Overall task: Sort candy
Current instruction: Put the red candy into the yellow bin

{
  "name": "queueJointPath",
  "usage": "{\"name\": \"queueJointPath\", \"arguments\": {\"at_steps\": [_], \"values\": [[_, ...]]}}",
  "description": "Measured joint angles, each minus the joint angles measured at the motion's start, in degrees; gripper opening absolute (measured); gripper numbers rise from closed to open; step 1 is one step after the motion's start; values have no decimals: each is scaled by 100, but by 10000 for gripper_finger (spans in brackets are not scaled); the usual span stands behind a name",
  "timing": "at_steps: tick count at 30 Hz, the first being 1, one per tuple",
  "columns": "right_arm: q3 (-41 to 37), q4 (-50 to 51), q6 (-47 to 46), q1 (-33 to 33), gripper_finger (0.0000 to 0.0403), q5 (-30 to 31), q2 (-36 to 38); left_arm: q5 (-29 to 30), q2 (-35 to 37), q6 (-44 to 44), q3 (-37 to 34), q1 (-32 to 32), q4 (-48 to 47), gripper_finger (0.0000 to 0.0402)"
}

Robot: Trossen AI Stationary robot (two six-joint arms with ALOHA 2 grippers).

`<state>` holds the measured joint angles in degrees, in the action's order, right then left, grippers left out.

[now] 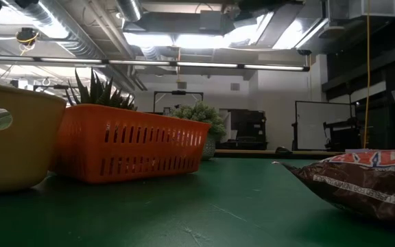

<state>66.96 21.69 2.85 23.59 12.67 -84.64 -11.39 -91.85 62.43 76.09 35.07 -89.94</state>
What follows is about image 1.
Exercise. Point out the potted mixed artificial succulents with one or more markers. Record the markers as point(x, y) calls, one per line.
point(96, 94)

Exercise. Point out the black computer mouse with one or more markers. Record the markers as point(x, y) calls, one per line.
point(283, 150)

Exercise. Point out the yellow plastic bin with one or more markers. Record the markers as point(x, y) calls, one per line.
point(29, 154)

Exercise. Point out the black machine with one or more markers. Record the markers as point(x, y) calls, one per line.
point(341, 135)

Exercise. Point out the grey ceiling box unit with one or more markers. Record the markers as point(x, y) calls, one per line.
point(211, 20)

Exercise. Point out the orange slotted plastic basket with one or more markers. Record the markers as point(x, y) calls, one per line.
point(132, 151)

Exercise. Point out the long ceiling light strip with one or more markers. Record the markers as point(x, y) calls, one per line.
point(142, 62)

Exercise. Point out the silver spiral air duct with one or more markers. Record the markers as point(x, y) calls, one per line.
point(130, 8)
point(81, 44)

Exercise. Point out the black frame rig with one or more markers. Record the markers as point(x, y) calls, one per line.
point(178, 92)

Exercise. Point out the brown peanut candy bar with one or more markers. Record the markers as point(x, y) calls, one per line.
point(372, 192)

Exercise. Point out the black cabinet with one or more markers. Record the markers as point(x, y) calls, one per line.
point(249, 127)

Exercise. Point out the white ceiling box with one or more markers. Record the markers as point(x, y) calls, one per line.
point(379, 8)

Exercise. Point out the whiteboard on black stand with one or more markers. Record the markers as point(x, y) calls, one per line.
point(310, 123)

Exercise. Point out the potted pale clustered succulent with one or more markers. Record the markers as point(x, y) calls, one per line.
point(201, 115)

